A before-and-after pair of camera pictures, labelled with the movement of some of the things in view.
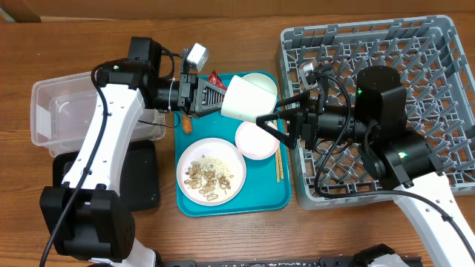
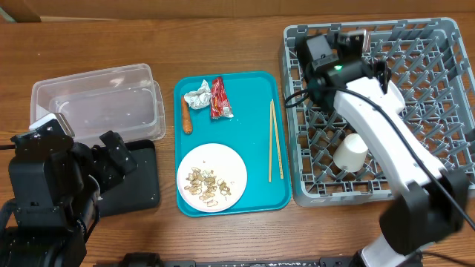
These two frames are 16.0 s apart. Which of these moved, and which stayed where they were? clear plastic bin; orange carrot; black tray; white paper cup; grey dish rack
Moved: white paper cup
Stayed: clear plastic bin; black tray; orange carrot; grey dish rack
